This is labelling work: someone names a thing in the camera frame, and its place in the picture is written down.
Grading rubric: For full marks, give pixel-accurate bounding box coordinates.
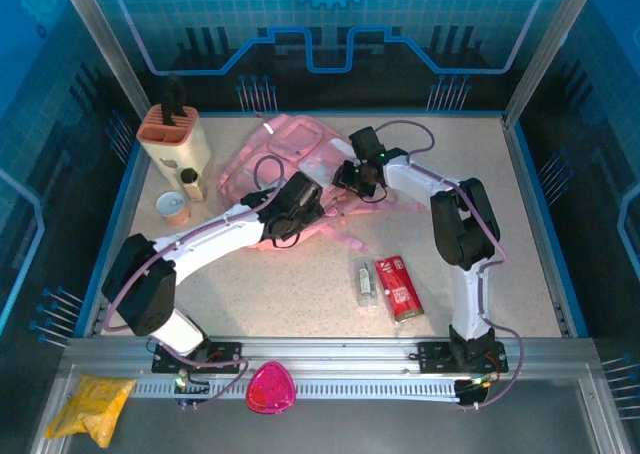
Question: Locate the pink student backpack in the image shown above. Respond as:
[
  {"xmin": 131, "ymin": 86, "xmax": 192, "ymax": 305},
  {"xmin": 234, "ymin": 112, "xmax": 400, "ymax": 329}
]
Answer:
[{"xmin": 215, "ymin": 113, "xmax": 425, "ymax": 254}]

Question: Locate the clear plastic case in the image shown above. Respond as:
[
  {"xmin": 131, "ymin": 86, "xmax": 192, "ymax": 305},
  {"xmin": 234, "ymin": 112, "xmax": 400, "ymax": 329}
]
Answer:
[{"xmin": 353, "ymin": 257, "xmax": 381, "ymax": 309}]

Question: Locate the red packet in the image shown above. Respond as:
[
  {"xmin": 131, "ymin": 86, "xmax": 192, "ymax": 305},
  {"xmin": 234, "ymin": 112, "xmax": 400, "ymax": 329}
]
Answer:
[{"xmin": 374, "ymin": 255, "xmax": 426, "ymax": 323}]

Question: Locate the yellow plastic bag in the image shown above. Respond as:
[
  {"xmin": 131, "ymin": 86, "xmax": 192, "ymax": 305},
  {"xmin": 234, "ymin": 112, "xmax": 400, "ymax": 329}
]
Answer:
[{"xmin": 44, "ymin": 372, "xmax": 138, "ymax": 449}]

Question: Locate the small bottle with black cap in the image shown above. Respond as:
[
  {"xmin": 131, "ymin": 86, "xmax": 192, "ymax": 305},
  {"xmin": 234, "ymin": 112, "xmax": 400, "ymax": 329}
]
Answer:
[{"xmin": 179, "ymin": 168, "xmax": 208, "ymax": 203}]

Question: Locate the small tape roll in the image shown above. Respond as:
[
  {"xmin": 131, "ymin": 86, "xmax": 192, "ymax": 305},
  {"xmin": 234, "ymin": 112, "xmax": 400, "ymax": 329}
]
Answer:
[{"xmin": 155, "ymin": 190, "xmax": 192, "ymax": 227}]

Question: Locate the beige knife block orange top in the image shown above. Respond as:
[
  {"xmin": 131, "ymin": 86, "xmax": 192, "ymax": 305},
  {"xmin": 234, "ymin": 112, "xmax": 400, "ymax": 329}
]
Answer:
[{"xmin": 136, "ymin": 102, "xmax": 215, "ymax": 188}]

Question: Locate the pink triangular pouch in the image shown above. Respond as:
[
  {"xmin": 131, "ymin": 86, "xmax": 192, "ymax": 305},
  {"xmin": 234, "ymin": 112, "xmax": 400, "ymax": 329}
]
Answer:
[{"xmin": 244, "ymin": 359, "xmax": 297, "ymax": 416}]

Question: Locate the black controller board with LEDs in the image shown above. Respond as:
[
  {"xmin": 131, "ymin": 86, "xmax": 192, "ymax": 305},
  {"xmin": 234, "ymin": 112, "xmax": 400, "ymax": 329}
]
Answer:
[
  {"xmin": 454, "ymin": 373, "xmax": 502, "ymax": 410},
  {"xmin": 172, "ymin": 367, "xmax": 211, "ymax": 409}
]

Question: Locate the black knife handle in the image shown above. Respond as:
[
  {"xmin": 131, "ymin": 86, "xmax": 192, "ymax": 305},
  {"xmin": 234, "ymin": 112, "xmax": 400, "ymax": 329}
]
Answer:
[
  {"xmin": 174, "ymin": 81, "xmax": 189, "ymax": 120},
  {"xmin": 163, "ymin": 72, "xmax": 182, "ymax": 126}
]

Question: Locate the aluminium mounting rail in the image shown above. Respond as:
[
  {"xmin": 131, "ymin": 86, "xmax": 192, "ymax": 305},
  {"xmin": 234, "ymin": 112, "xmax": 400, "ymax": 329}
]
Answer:
[{"xmin": 62, "ymin": 336, "xmax": 599, "ymax": 381}]

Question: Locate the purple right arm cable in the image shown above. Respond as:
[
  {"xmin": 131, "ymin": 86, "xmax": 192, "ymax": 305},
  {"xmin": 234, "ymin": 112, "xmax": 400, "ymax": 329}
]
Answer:
[{"xmin": 372, "ymin": 119, "xmax": 526, "ymax": 410}]

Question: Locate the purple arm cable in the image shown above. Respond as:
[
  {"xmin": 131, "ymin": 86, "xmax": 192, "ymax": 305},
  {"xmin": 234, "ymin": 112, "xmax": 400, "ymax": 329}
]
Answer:
[
  {"xmin": 101, "ymin": 154, "xmax": 287, "ymax": 410},
  {"xmin": 372, "ymin": 119, "xmax": 526, "ymax": 410}
]

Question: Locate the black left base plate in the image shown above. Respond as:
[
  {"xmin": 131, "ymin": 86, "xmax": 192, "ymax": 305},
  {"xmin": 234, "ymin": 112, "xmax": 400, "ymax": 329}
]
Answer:
[{"xmin": 152, "ymin": 341, "xmax": 242, "ymax": 375}]

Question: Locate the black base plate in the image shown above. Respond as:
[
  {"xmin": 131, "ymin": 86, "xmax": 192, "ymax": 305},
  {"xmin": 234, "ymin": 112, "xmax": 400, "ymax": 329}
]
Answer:
[
  {"xmin": 417, "ymin": 341, "xmax": 509, "ymax": 375},
  {"xmin": 152, "ymin": 341, "xmax": 242, "ymax": 375}
]

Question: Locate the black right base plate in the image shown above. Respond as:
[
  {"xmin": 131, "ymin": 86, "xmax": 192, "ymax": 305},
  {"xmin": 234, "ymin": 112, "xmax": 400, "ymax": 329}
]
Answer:
[{"xmin": 417, "ymin": 341, "xmax": 509, "ymax": 375}]

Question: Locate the slotted grey cable duct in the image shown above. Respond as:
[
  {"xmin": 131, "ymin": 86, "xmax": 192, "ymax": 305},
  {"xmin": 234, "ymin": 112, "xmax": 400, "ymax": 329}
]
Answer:
[{"xmin": 130, "ymin": 377, "xmax": 464, "ymax": 402}]

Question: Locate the aluminium frame post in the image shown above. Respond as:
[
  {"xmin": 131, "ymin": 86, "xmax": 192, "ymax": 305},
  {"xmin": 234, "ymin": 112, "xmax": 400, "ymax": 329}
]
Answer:
[
  {"xmin": 53, "ymin": 0, "xmax": 154, "ymax": 121},
  {"xmin": 503, "ymin": 0, "xmax": 599, "ymax": 125}
]

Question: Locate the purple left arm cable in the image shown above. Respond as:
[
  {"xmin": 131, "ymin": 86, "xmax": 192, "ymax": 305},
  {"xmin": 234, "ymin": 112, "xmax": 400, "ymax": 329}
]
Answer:
[{"xmin": 101, "ymin": 154, "xmax": 287, "ymax": 410}]

